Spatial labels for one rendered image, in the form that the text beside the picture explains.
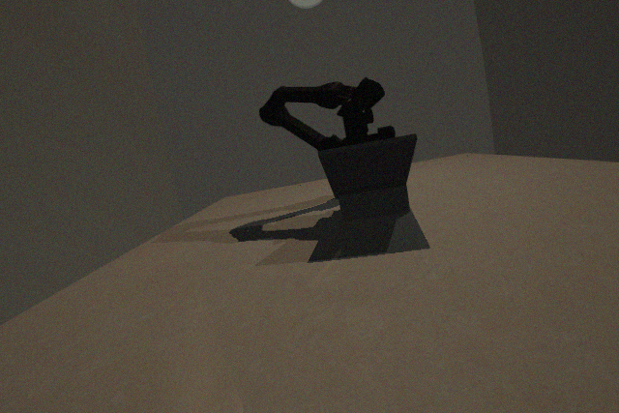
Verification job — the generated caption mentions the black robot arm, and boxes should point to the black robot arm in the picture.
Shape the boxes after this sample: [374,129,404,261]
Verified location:
[259,76,385,151]

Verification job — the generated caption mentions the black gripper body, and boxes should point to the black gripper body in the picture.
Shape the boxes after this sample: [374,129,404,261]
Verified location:
[321,125,395,150]

